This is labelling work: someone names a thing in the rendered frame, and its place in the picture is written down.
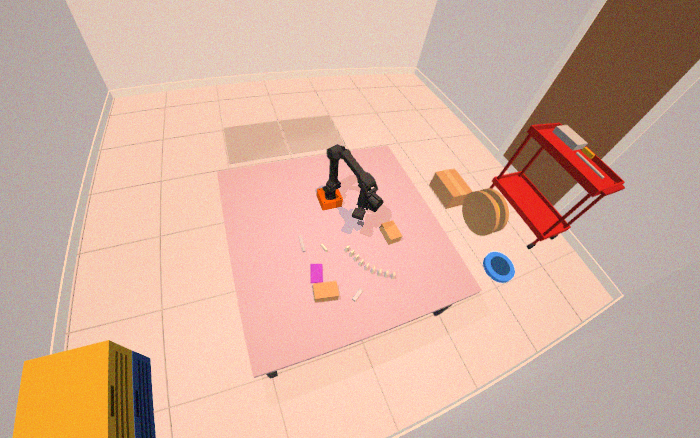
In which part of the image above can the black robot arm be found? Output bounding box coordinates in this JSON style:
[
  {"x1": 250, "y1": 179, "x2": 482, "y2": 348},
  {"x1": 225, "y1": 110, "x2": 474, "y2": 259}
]
[{"x1": 322, "y1": 144, "x2": 384, "y2": 212}]

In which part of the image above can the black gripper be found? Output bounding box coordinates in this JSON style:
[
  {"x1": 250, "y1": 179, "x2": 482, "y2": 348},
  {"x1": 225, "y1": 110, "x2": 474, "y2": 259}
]
[{"x1": 352, "y1": 196, "x2": 369, "y2": 220}]

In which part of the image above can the magenta flat block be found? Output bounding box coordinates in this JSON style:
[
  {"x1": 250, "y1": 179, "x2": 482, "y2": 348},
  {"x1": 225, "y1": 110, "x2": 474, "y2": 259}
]
[{"x1": 310, "y1": 264, "x2": 323, "y2": 283}]

